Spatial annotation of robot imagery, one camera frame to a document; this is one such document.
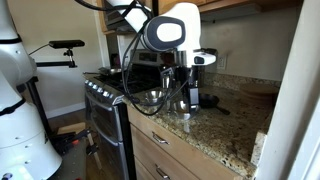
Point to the black measuring cup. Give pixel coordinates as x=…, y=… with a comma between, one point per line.
x=210, y=100

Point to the white wall outlet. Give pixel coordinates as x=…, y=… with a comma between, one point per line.
x=222, y=62

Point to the black orange bar clamp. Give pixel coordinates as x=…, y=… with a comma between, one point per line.
x=90, y=148
x=66, y=141

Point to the steel over-range microwave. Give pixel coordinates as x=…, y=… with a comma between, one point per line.
x=111, y=21

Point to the robot mounting table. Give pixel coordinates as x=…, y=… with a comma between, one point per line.
x=71, y=163

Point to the black stereo camera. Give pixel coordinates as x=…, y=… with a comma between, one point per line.
x=66, y=44

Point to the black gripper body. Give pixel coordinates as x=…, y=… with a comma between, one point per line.
x=191, y=76

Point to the wooden upper cabinet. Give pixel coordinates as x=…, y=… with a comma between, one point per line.
x=220, y=2

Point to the small steel bowl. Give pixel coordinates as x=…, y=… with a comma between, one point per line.
x=154, y=96

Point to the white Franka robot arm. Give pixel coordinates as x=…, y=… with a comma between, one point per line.
x=186, y=20

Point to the large steel bowl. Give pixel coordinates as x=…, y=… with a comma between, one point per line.
x=180, y=106

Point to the base cabinet with drawers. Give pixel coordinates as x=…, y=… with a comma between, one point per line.
x=186, y=156

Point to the steel frying pan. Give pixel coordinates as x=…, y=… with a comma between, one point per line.
x=113, y=71

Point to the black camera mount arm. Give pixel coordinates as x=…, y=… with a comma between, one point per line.
x=53, y=63

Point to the stainless steel gas stove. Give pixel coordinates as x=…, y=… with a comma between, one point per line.
x=106, y=123

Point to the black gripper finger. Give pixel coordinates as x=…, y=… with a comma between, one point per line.
x=197, y=100
x=191, y=100

